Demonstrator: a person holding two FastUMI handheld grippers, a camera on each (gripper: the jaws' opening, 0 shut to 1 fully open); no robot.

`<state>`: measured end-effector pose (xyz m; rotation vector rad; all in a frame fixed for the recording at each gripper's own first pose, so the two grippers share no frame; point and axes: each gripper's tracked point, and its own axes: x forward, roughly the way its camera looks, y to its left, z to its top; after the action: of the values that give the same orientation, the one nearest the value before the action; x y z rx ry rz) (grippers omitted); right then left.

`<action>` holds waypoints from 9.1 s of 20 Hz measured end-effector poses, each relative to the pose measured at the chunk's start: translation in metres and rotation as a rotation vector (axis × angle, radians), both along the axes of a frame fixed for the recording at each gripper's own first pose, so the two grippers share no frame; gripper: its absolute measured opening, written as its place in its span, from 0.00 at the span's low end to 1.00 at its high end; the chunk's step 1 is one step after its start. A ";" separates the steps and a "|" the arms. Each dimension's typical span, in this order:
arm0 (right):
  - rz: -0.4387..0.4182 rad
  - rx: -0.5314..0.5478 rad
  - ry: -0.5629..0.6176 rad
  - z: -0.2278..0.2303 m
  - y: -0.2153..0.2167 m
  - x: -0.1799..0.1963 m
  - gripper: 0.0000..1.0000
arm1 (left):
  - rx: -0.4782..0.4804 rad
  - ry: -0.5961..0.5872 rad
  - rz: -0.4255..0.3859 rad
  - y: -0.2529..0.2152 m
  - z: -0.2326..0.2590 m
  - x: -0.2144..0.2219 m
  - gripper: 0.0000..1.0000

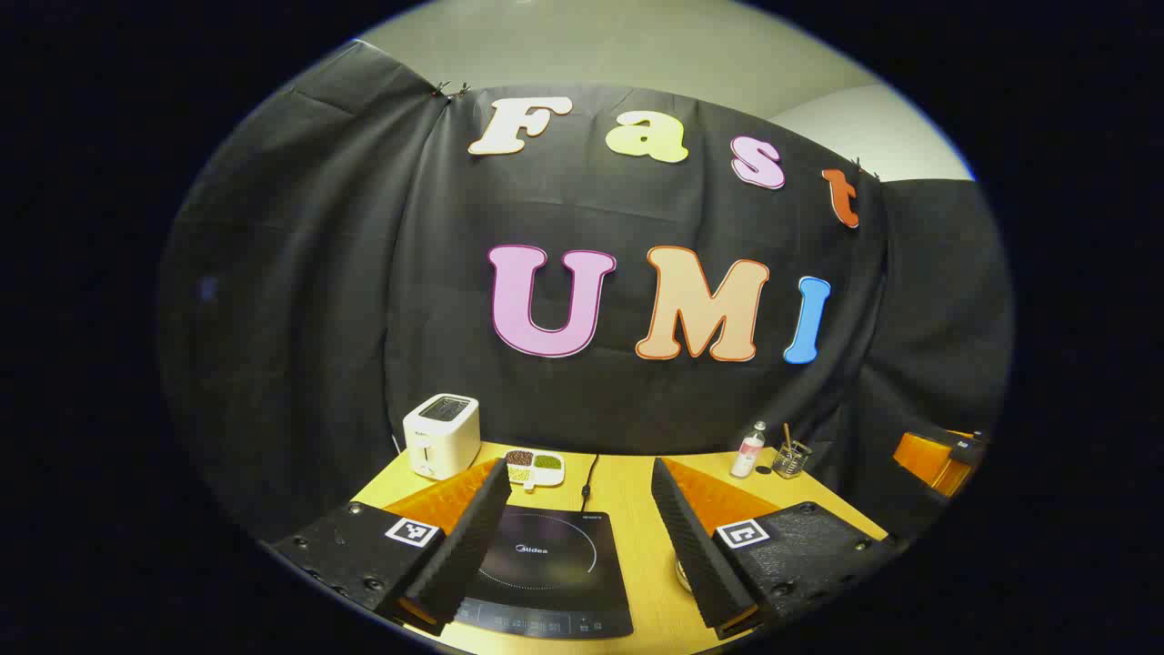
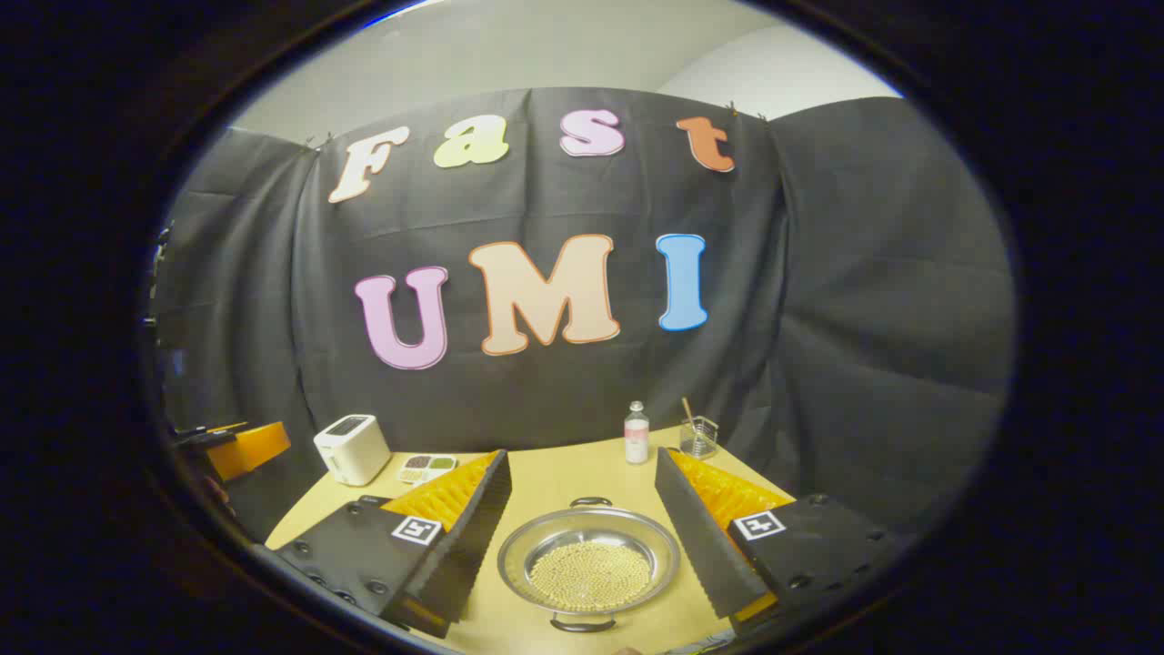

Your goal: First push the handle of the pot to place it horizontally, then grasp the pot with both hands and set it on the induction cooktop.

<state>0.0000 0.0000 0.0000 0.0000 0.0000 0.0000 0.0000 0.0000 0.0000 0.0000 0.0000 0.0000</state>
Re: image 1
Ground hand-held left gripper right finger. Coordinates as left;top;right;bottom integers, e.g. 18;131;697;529
651;457;898;640

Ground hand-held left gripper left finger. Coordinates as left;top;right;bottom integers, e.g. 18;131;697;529
268;458;513;637

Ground black induction cooktop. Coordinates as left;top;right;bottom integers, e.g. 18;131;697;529
452;505;635;640

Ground white toaster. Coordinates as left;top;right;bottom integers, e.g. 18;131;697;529
403;393;481;481

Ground clear bottle with pink label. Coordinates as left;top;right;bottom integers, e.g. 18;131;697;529
730;421;768;479

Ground white divided dish of beans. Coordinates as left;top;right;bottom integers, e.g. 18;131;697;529
503;448;566;492

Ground black backdrop cloth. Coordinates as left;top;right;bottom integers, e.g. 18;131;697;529
156;41;1015;547

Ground clear wire basket holder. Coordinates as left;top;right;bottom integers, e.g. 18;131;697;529
771;441;813;480

